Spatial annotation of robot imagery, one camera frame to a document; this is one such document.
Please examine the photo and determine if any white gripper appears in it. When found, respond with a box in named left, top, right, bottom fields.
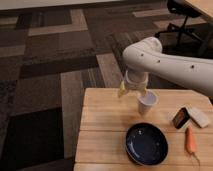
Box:
left=118, top=69, right=148, bottom=98

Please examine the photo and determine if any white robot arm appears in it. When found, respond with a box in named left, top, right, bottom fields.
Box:
left=121, top=37, right=213, bottom=99

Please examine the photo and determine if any white ceramic cup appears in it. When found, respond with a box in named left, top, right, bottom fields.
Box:
left=137, top=90, right=158, bottom=115

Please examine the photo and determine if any dark blue plate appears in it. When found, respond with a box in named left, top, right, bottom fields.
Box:
left=125, top=122, right=168, bottom=166

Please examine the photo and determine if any orange carrot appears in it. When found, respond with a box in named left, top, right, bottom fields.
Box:
left=185, top=126, right=200, bottom=162

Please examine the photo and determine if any black office chair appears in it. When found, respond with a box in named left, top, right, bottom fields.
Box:
left=154, top=0, right=208, bottom=46

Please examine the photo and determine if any wooden desk corner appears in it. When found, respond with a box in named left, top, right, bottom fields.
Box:
left=185, top=0, right=213, bottom=22

